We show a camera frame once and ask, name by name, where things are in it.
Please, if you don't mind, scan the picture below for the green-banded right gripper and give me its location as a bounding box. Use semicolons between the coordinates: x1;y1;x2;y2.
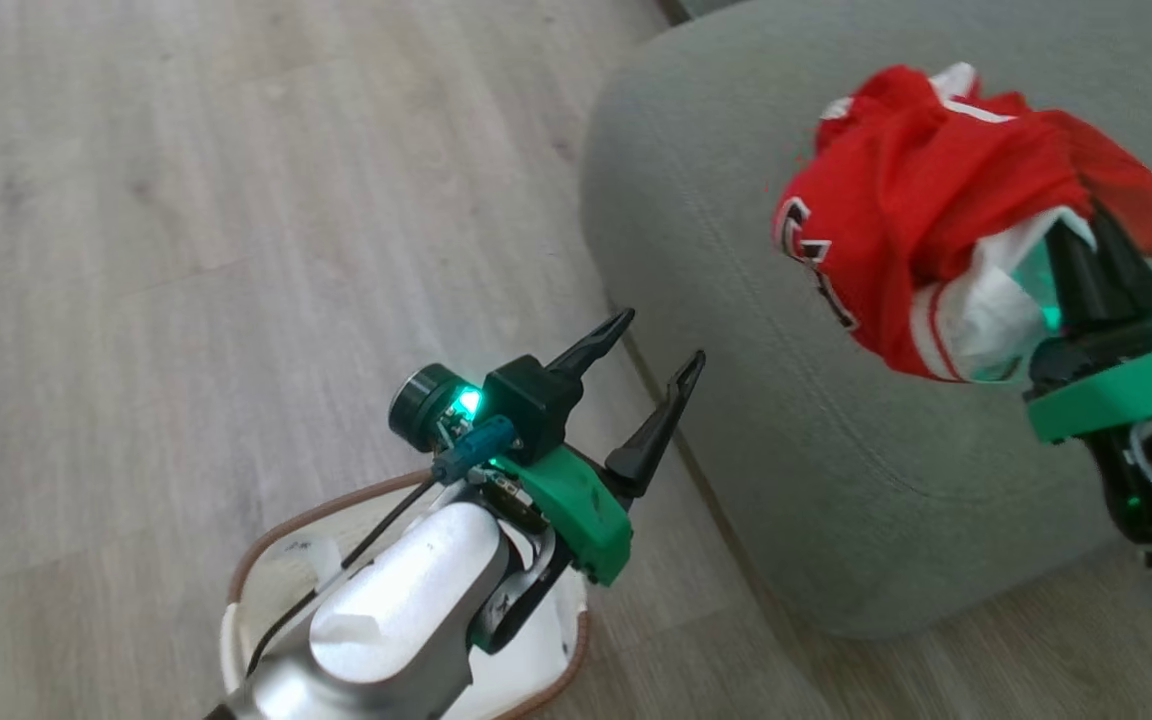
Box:
1025;198;1152;445

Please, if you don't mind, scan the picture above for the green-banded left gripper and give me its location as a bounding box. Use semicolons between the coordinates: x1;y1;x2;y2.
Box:
481;307;708;587

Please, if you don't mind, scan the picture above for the red and white jersey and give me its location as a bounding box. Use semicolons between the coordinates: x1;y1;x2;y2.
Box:
772;62;1152;385

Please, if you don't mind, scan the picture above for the grey fabric sofa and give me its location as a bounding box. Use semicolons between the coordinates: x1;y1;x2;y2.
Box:
580;0;1152;641

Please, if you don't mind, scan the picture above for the white basket with brown rim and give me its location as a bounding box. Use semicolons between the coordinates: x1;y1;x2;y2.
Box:
219;470;593;720

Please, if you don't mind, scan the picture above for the blue cable connector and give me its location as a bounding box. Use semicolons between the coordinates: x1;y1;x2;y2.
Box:
432;416;520;485

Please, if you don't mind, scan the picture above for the thin black cable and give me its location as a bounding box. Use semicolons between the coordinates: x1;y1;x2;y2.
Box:
246;472;443;679

